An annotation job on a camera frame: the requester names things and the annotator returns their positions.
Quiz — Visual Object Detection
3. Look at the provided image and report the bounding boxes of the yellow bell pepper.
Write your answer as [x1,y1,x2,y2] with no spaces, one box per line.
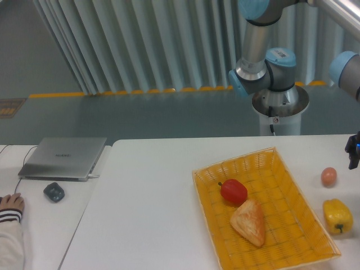
[322,199,353,235]

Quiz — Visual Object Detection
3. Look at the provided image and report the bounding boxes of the brown egg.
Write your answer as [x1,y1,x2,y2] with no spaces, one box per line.
[321,167,337,187]

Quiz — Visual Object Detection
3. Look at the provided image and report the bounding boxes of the red bell pepper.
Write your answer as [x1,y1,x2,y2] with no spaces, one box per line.
[218,178,248,205]

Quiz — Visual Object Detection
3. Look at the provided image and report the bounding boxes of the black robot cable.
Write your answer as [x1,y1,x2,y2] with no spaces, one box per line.
[267,105,277,137]

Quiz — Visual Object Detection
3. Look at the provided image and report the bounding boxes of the triangular pastry bread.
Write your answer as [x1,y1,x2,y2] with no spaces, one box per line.
[230,199,265,247]

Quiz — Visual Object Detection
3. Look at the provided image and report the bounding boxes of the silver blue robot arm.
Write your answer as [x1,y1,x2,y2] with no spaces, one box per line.
[228,1,359,170]

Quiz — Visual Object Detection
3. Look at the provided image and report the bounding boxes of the white folding partition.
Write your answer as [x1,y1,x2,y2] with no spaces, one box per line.
[34,1,359,95]

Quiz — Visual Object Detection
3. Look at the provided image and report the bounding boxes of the yellow woven basket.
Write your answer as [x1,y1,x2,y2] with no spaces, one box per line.
[192,147,341,269]

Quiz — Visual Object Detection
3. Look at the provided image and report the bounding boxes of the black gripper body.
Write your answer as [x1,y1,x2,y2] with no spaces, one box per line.
[345,131,360,155]

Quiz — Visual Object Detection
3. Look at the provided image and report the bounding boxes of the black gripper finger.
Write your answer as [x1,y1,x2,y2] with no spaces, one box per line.
[348,153,359,170]

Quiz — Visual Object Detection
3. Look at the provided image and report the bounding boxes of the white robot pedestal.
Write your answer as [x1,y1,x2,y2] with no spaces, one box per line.
[252,85,309,136]

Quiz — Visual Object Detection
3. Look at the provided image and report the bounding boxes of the aluminium frame bar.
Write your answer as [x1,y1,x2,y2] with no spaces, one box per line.
[317,0,359,28]

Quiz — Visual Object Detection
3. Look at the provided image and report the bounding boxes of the person's hand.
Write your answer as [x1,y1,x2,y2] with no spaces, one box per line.
[0,193,25,214]

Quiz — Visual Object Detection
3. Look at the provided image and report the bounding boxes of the white sleeved forearm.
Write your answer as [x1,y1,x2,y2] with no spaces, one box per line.
[1,209,25,269]

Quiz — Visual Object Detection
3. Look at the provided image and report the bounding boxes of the silver laptop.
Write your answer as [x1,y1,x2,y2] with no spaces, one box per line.
[18,137,106,181]

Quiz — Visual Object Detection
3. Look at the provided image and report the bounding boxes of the grey mouse cable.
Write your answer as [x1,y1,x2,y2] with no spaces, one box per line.
[0,145,39,196]

